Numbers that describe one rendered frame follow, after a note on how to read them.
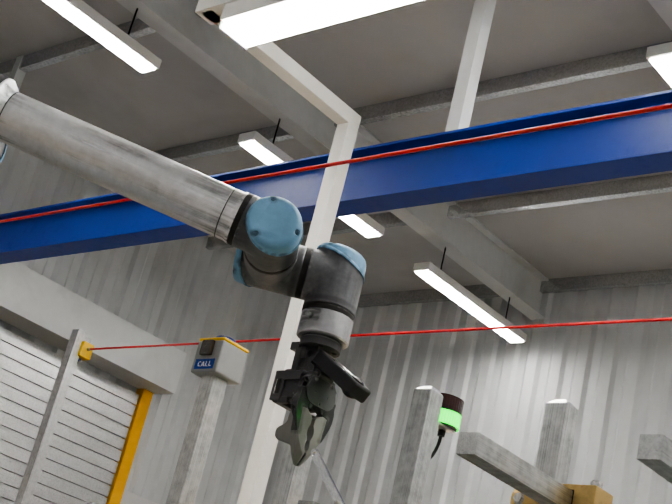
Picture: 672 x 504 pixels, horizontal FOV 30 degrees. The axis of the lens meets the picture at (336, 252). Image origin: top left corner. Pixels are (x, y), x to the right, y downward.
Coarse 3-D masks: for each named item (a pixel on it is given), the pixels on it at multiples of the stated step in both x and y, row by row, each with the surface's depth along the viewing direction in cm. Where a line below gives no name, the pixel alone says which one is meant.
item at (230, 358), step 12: (216, 348) 231; (228, 348) 231; (240, 348) 234; (216, 360) 229; (228, 360) 231; (240, 360) 233; (192, 372) 232; (204, 372) 230; (216, 372) 229; (228, 372) 231; (240, 372) 233; (228, 384) 234
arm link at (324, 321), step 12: (312, 312) 206; (324, 312) 205; (336, 312) 205; (300, 324) 206; (312, 324) 204; (324, 324) 204; (336, 324) 204; (348, 324) 206; (300, 336) 208; (324, 336) 204; (336, 336) 204; (348, 336) 206
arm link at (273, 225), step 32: (0, 96) 197; (0, 128) 197; (32, 128) 197; (64, 128) 197; (96, 128) 199; (64, 160) 197; (96, 160) 196; (128, 160) 196; (160, 160) 197; (128, 192) 197; (160, 192) 196; (192, 192) 195; (224, 192) 196; (192, 224) 198; (224, 224) 195; (256, 224) 193; (288, 224) 194; (256, 256) 198; (288, 256) 198
